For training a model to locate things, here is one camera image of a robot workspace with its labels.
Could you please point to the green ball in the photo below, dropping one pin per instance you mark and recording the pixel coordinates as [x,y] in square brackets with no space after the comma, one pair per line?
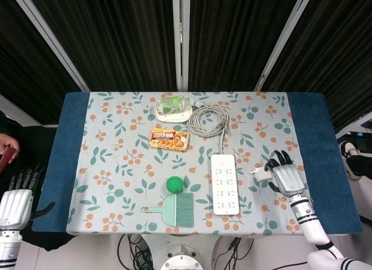
[174,184]

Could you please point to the grey metal frame post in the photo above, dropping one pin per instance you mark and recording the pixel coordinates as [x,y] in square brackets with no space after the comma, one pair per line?
[180,40]
[52,43]
[283,40]

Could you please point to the yellow curry box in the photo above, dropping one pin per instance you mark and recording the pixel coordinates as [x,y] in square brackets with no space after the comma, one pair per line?
[170,139]

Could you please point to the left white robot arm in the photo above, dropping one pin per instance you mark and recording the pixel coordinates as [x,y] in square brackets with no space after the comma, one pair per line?
[8,249]

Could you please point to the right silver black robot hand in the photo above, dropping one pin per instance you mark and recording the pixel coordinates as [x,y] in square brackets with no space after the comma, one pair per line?
[289,180]

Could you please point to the white oval tray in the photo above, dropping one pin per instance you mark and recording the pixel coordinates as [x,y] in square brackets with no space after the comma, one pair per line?
[171,118]

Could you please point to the black trouser leg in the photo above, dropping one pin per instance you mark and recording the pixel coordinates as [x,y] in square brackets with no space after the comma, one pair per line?
[363,164]

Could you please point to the blue table cover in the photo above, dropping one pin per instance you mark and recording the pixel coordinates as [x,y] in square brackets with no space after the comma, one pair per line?
[62,165]

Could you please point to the person's bare hand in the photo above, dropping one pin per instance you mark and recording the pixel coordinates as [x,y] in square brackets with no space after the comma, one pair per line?
[10,142]

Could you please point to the white black sneaker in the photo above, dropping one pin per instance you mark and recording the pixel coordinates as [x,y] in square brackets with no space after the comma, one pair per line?
[347,148]

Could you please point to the clear bottle green label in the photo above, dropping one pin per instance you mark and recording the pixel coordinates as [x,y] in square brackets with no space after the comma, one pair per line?
[174,104]

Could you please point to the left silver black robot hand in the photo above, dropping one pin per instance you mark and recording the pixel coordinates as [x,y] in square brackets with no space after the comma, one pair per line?
[16,207]

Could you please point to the dark red flat item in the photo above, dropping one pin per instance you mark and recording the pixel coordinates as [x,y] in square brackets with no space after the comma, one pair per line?
[5,161]

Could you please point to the white plug adapter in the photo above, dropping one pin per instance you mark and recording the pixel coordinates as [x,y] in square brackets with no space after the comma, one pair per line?
[263,174]

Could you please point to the mint green hand brush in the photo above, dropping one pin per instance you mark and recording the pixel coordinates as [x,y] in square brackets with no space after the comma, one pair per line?
[171,209]

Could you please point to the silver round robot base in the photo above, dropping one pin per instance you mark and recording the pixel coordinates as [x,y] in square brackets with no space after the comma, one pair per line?
[181,259]

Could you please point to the white power strip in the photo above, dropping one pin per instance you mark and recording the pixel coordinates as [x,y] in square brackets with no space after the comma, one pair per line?
[225,185]

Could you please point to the black pleated curtain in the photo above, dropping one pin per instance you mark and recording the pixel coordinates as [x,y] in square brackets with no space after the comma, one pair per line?
[116,35]

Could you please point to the floral tablecloth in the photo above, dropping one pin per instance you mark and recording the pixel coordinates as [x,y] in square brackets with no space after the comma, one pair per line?
[122,154]

